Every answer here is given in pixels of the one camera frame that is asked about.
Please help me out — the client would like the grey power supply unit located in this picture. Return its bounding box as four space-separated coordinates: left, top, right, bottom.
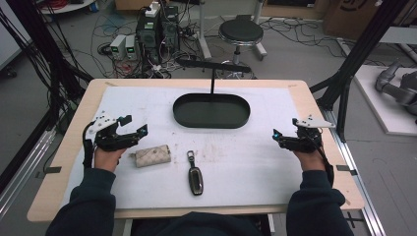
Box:
109 33 128 61
124 33 139 61

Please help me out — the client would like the black metal frame post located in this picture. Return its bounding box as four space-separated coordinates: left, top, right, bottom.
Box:
0 0 94 195
309 0 417 143

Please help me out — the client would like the person's left hand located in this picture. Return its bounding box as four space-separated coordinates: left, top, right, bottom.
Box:
92 147 128 173

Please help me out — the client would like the person's torso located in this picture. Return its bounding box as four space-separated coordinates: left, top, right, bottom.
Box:
131 210 273 236

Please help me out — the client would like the right hand-held gripper cable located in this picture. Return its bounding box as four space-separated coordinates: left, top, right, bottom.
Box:
313 136 335 189

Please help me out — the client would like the hand-held gripper cable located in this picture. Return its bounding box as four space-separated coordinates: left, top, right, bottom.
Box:
313 136 335 189
82 120 96 170

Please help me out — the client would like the white floor board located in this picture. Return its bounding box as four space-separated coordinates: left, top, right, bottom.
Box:
353 64 417 138

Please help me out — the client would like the black T-shaped stand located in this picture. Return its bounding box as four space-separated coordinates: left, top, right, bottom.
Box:
175 57 253 96

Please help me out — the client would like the black oval tray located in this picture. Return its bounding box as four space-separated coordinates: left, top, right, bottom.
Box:
172 92 252 130

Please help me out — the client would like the cardboard box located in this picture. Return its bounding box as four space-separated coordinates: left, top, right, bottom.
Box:
322 0 417 41

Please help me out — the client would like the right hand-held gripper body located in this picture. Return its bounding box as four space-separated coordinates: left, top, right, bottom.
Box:
281 114 337 154

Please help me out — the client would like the aluminium rail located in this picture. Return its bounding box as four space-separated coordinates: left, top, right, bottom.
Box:
0 128 57 219
322 108 388 236

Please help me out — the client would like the red cable coil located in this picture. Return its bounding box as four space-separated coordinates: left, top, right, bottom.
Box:
44 0 71 11

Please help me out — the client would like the person's right hand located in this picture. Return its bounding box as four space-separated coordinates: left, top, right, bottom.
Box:
292 149 327 173

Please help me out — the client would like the black tape piece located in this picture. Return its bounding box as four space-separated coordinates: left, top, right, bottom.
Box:
335 164 359 177
34 165 63 180

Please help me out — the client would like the black computer tower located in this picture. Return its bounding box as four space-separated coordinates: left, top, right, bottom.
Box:
135 12 162 65
159 4 181 55

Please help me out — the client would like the white table leg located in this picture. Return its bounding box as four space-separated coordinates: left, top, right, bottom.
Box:
196 0 213 61
251 0 268 62

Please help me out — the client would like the left hand-held gripper cable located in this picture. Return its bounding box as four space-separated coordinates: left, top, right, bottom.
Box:
82 120 96 170

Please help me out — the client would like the black car key fob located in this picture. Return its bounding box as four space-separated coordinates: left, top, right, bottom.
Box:
186 149 205 197

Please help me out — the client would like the black round stool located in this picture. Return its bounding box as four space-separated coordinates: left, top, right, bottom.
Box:
217 18 266 80

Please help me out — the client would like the beige quilted key pouch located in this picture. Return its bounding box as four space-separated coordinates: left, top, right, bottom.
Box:
130 144 172 169

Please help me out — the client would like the white round table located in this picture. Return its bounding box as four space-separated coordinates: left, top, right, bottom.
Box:
38 0 96 16

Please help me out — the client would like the tangle of floor cables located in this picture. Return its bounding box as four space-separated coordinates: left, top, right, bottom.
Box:
62 6 210 80

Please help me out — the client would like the white power strip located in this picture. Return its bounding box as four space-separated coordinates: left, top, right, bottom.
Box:
145 1 162 19

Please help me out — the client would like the wooden table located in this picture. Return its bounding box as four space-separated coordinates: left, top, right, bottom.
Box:
27 78 366 223

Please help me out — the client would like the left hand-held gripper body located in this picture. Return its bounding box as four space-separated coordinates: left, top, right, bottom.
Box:
88 112 140 152

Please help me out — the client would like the white table mat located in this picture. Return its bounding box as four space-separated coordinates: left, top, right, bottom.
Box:
62 85 305 210

